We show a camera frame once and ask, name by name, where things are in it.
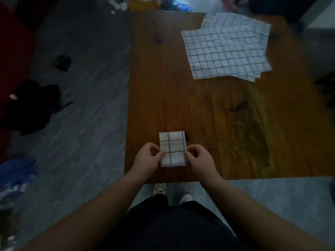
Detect blue plastic bag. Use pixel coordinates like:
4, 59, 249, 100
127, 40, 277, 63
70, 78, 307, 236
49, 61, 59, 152
159, 0, 193, 12
0, 158, 37, 207

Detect person's white left shoe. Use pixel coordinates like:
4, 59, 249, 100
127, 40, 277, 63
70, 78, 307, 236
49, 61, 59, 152
152, 183, 167, 196

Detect person's left forearm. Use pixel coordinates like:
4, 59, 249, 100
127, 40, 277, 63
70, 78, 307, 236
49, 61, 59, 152
21, 171, 147, 251

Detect person's white right shoe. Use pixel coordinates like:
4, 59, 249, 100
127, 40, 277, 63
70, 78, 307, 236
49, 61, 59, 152
179, 193, 193, 206

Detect black backpack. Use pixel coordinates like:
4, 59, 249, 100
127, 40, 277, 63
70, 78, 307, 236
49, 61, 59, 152
0, 79, 74, 136

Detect person's black top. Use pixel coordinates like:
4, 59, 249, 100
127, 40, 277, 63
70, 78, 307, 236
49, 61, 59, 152
102, 206, 249, 251

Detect person's left hand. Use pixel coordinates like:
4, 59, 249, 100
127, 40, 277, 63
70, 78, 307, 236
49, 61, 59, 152
129, 142, 166, 184

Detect person's right forearm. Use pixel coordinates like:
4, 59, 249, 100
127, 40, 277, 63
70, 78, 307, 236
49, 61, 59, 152
201, 177, 330, 251

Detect person's black trousers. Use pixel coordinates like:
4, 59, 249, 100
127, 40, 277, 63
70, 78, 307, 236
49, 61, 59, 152
131, 193, 207, 215

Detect small black floor object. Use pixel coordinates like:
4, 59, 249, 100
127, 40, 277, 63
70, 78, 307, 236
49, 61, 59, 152
54, 54, 72, 72

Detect pile of packaging scraps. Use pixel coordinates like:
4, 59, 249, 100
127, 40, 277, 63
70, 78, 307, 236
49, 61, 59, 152
0, 206, 19, 251

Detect person's right hand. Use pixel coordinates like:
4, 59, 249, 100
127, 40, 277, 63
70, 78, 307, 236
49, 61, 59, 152
184, 143, 223, 184

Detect person's white shoe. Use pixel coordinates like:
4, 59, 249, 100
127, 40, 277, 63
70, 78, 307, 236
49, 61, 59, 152
152, 183, 167, 196
179, 193, 193, 206

